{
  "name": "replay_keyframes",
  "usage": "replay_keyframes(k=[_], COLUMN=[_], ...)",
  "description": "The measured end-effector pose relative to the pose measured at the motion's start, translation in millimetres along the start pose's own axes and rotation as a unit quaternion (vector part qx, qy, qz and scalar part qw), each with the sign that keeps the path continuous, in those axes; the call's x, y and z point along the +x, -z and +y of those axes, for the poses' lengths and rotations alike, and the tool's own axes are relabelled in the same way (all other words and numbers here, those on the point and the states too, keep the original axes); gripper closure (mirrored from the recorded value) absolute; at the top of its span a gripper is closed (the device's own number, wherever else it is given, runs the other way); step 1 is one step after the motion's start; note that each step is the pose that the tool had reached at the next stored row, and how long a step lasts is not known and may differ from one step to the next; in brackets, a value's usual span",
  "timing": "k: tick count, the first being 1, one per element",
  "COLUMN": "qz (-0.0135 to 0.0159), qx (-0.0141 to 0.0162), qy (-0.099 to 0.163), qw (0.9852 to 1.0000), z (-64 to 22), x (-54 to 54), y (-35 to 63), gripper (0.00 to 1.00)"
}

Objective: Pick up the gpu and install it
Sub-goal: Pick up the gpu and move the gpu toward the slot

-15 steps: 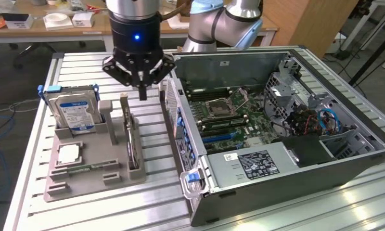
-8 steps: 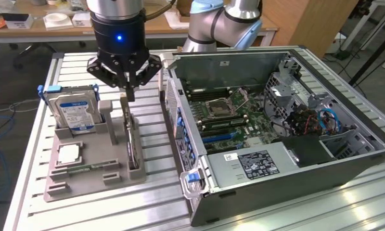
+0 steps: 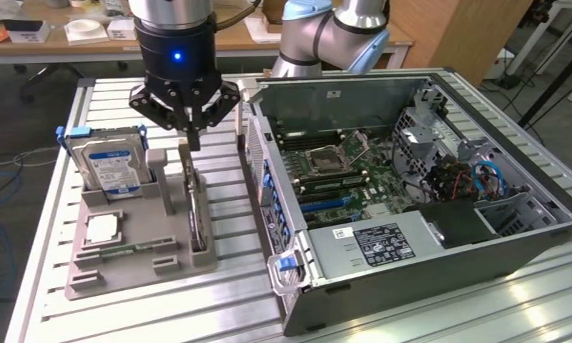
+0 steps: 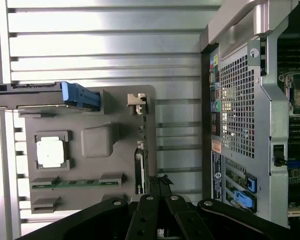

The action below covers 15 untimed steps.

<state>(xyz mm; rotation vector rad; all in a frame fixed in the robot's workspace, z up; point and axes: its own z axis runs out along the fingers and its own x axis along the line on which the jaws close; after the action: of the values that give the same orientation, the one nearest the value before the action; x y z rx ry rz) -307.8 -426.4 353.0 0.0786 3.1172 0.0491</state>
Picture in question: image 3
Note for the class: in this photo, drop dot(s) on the blue case latch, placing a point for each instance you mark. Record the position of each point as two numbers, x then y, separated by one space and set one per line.
284 264

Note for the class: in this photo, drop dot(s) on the black NVIDIA graphics card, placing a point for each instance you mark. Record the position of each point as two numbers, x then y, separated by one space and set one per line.
192 200

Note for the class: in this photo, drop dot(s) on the CPU socket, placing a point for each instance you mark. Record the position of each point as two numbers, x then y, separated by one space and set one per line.
326 159

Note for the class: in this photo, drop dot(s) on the wooden cabinet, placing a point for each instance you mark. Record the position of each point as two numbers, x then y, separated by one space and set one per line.
458 35

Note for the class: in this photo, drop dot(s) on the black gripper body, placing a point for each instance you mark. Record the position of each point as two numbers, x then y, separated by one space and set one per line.
176 71

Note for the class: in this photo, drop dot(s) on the grey power supply unit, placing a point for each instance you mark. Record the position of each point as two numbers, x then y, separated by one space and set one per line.
334 250

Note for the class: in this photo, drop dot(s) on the green motherboard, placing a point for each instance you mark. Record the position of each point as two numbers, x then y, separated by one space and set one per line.
379 175

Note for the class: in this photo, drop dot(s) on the black power strip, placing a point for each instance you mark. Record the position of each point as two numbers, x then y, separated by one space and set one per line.
510 82

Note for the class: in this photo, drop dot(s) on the black stand leg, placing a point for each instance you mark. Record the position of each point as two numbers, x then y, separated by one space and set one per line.
552 71

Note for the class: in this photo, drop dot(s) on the brown cardboard box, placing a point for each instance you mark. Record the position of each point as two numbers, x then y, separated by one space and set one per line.
271 10

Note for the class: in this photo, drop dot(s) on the metal socket cover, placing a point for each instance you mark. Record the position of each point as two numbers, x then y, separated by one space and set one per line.
355 141

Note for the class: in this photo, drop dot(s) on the white box with round insert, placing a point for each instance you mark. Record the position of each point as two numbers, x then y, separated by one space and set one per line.
85 32

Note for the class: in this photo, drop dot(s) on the black open PC case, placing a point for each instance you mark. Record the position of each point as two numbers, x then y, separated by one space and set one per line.
410 286

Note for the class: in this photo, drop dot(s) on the black RAM slot bank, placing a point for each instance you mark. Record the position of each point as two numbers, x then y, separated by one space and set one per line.
316 195
310 137

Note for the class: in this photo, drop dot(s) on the green RAM stick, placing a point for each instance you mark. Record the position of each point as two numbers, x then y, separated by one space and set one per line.
124 249

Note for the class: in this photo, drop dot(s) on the wooden desk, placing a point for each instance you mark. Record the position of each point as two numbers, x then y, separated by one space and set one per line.
234 41

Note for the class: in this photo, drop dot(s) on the white box with dark lid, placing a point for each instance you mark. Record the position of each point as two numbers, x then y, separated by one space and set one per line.
25 34

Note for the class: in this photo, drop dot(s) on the small white labelled box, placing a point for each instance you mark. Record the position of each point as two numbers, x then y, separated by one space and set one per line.
121 30

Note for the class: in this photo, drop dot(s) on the silver CPU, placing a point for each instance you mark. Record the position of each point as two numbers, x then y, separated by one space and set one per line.
103 228

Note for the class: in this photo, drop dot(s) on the grey parts rack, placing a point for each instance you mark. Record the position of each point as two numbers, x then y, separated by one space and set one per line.
137 271

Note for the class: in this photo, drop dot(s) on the blue expansion slot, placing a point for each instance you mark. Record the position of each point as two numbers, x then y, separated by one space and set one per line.
324 205

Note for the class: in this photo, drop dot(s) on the blue expansion card retainer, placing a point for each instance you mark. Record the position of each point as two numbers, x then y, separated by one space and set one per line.
267 200

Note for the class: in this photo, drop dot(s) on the flat white box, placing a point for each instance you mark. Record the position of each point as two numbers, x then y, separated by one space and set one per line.
262 34

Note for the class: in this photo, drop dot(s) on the perforated metal disk bay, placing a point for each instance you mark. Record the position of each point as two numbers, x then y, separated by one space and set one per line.
419 143

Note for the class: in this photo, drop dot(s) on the black chair base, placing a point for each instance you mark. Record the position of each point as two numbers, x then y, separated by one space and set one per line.
33 82

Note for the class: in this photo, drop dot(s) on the hard disk with blue bracket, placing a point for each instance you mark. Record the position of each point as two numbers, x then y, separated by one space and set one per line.
109 168

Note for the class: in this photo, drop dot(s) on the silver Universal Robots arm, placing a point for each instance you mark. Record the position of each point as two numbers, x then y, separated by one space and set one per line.
310 43

